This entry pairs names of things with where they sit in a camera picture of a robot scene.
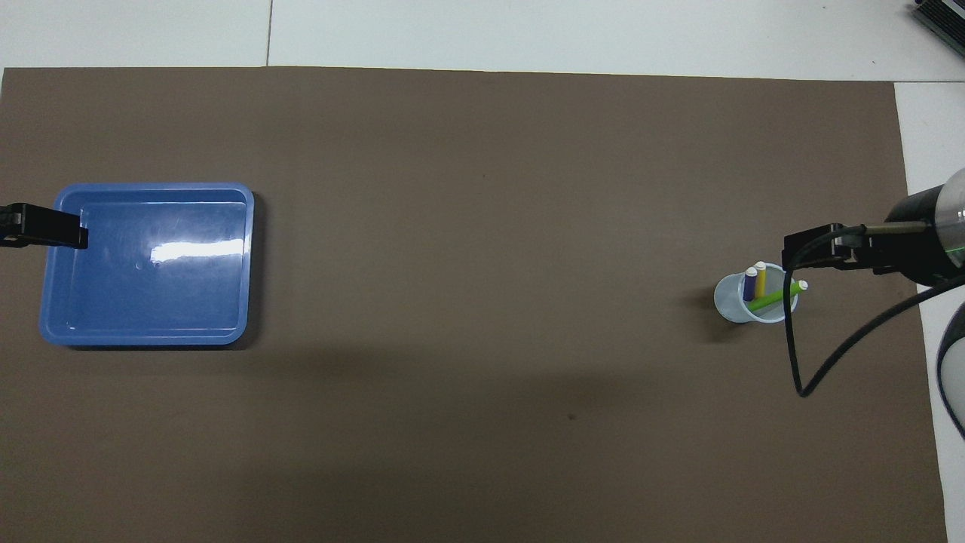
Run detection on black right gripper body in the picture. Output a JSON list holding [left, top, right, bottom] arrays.
[[829, 224, 877, 271]]

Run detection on green highlighter pen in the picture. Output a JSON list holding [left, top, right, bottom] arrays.
[[748, 281, 809, 311]]

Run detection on blue plastic tray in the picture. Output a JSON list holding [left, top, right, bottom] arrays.
[[39, 183, 256, 347]]

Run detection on translucent plastic cup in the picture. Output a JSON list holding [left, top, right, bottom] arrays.
[[714, 264, 798, 324]]

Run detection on grey ribbed device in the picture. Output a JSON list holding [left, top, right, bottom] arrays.
[[910, 0, 965, 48]]

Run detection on brown paper table mat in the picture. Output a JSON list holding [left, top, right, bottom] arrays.
[[0, 66, 949, 543]]

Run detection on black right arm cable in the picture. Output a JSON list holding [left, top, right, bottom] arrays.
[[783, 223, 965, 398]]

